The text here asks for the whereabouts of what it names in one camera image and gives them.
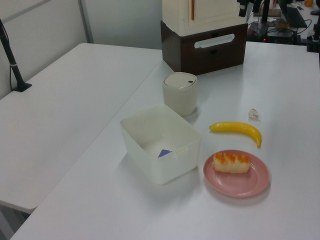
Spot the orange glazed bread roll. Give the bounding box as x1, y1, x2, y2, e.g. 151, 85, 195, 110
212, 151, 251, 174

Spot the dark stand pole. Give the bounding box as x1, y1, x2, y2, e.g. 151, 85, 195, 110
260, 0, 271, 25

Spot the cream toy cabinet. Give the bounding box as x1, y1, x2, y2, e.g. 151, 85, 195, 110
161, 0, 249, 37

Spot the black electronics box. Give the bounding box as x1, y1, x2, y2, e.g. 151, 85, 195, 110
247, 21, 299, 45

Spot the black laptop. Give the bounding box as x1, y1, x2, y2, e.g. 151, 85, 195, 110
284, 4, 309, 29

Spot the small crumpled white scrap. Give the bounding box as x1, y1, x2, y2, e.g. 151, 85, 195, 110
247, 108, 262, 121

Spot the cream lidded trash can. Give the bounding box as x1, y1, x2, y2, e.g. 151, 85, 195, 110
162, 71, 199, 118

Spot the yellow banana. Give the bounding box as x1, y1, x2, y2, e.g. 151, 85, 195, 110
208, 121, 263, 149

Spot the purple cube block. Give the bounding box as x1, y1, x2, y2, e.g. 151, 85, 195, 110
157, 148, 175, 159

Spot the white plastic storage bin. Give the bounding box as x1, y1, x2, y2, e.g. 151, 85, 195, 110
119, 103, 203, 186

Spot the pink round plate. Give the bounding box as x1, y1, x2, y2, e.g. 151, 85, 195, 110
202, 149, 272, 199

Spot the black pole with clamp base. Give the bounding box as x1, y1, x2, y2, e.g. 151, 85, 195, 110
0, 18, 33, 93

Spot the white drawer handle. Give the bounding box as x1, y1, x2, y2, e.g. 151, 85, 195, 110
194, 33, 236, 49

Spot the white appliance with handle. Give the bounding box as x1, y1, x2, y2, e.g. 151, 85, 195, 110
160, 20, 249, 77

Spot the black clamp bracket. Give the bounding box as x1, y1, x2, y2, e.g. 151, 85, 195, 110
305, 18, 320, 54

